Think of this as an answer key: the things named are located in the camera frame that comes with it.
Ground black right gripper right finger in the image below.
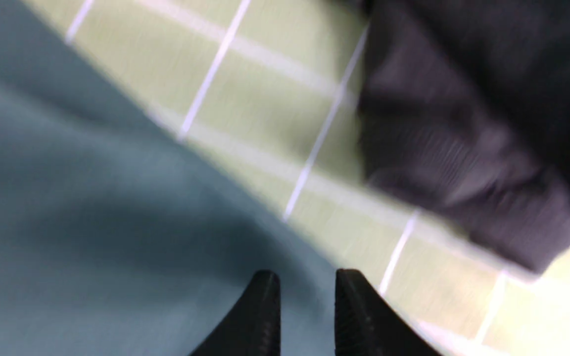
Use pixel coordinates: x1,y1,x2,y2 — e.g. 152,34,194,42
334,268,440,356

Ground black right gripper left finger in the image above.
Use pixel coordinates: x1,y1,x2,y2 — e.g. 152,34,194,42
192,270,282,356

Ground green long-sleeve shirt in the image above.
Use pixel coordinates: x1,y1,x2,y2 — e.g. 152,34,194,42
0,0,335,356

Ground green checkered tablecloth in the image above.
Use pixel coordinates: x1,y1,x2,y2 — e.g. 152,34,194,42
29,0,570,356

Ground dark grey crumpled garment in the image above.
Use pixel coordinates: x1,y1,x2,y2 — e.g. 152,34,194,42
353,0,570,275

